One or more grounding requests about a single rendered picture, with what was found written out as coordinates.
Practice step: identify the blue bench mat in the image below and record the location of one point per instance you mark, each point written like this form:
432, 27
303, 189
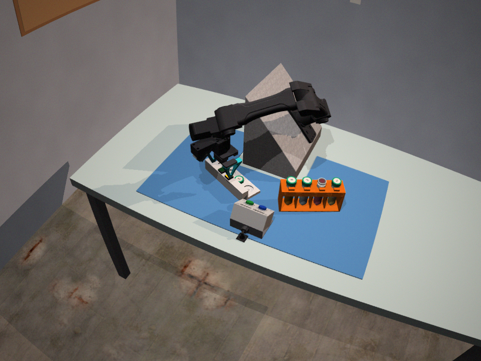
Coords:
341, 241

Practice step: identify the white cap tray with round nests and two lamps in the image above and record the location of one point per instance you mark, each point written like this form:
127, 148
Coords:
245, 190

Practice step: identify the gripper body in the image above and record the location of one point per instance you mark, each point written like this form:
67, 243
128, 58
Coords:
231, 151

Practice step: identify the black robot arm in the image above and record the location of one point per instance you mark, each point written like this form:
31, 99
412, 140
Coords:
306, 109

